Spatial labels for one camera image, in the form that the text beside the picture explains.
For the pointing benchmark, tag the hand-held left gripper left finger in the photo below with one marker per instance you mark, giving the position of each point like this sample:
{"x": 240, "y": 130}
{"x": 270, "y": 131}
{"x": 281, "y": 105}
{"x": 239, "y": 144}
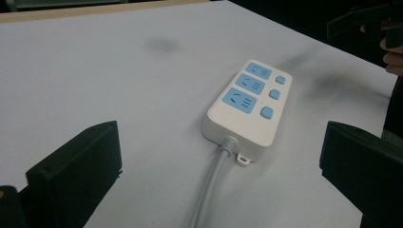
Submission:
{"x": 79, "y": 171}

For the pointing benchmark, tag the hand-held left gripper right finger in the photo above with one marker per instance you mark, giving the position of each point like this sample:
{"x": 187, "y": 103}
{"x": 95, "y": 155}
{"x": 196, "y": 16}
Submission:
{"x": 364, "y": 164}

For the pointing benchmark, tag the white and blue power strip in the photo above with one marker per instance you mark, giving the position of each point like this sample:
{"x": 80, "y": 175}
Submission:
{"x": 247, "y": 110}

